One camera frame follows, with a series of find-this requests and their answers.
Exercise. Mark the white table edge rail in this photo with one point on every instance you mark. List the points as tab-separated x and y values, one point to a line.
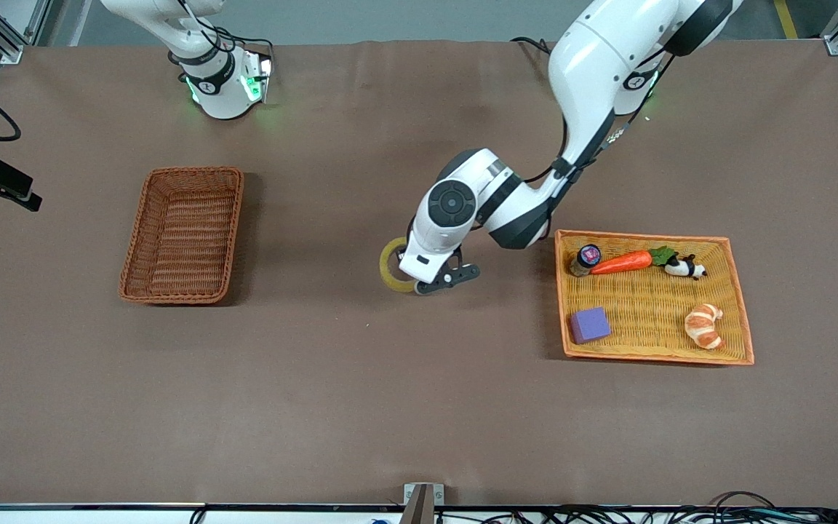
62	517

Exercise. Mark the arm base connector plate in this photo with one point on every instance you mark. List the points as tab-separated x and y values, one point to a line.
255	80

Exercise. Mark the toy croissant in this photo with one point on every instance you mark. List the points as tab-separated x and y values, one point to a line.
703	327

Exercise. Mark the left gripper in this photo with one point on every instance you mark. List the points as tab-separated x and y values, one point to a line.
401	252

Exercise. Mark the clear yellowish tape roll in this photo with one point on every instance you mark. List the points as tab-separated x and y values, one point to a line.
384	273

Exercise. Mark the small toy panda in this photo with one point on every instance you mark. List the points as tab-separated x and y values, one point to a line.
681	268

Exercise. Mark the small bottle purple cap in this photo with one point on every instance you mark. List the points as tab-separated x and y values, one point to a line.
588	256

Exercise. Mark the purple cube block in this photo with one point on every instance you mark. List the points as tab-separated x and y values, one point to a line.
590	325

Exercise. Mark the orange toy carrot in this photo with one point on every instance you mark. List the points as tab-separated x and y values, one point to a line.
623	262

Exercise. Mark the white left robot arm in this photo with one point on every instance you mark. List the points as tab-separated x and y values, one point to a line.
593	73

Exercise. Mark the grey metal camera bracket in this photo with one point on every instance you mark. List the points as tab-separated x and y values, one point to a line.
423	506

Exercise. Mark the orange wicker basket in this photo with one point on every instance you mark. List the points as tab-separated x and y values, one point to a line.
652	338

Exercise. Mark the brown wicker basket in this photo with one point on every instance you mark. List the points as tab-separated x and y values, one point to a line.
186	240

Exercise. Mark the brown table cloth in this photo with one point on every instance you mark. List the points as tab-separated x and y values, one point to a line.
390	364

